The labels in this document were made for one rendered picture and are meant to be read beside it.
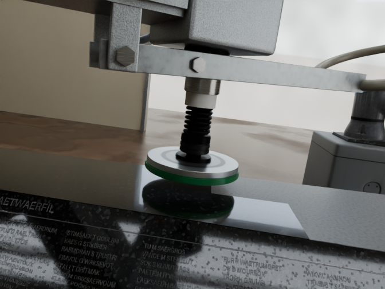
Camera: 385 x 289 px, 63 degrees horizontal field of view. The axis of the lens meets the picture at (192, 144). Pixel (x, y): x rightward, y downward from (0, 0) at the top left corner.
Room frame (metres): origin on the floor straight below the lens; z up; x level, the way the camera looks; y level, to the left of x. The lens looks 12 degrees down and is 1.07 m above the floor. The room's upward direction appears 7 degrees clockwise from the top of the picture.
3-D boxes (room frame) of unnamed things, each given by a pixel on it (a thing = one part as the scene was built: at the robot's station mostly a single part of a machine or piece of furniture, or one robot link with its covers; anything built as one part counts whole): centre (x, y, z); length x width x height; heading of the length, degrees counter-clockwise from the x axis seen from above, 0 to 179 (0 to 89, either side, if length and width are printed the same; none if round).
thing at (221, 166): (0.71, -0.01, 0.87); 0.21 x 0.21 x 0.01
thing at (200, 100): (0.71, -0.01, 1.02); 0.07 x 0.07 x 0.04
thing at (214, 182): (0.71, -0.01, 0.87); 0.22 x 0.22 x 0.04
